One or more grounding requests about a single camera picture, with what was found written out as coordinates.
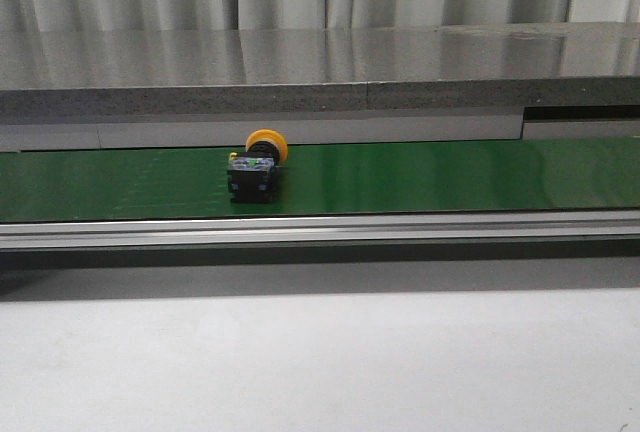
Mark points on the grey stone counter slab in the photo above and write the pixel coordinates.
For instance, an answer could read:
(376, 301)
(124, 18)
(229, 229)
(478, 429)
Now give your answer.
(118, 76)

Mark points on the green conveyor belt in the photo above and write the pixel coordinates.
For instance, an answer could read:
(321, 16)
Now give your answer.
(163, 183)

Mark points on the yellow mushroom push button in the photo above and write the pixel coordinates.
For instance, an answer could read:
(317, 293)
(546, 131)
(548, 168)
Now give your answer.
(253, 174)

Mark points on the aluminium conveyor side rail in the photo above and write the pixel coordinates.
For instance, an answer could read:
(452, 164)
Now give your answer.
(319, 229)

